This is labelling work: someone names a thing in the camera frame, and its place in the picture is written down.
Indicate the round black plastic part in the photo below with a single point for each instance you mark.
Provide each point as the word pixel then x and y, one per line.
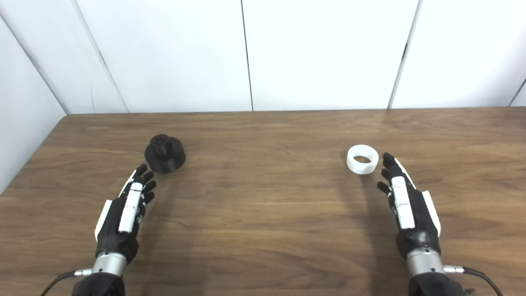
pixel 166 158

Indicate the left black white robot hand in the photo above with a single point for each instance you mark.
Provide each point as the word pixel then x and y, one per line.
pixel 111 230

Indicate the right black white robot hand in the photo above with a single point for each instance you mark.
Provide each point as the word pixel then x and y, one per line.
pixel 421 230

